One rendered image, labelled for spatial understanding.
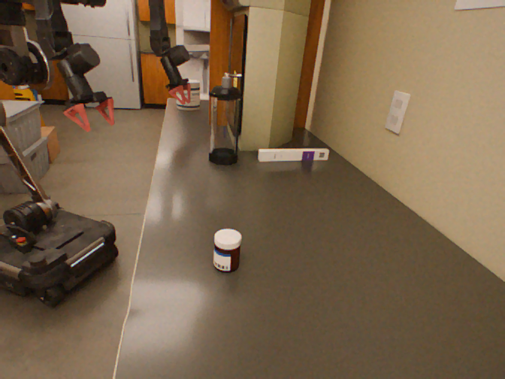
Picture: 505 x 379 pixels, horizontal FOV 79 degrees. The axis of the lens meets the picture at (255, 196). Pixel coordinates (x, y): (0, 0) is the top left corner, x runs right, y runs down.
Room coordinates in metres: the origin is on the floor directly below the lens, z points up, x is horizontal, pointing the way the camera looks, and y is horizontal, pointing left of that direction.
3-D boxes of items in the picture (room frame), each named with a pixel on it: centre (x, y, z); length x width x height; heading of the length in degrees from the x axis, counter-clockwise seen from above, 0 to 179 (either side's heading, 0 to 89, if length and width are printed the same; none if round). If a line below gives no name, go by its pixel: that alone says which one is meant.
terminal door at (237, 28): (1.27, 0.12, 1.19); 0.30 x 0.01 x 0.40; 14
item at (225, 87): (1.00, 0.12, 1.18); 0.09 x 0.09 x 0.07
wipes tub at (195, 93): (1.77, 0.43, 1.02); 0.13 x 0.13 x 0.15
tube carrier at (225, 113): (1.00, 0.12, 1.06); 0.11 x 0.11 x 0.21
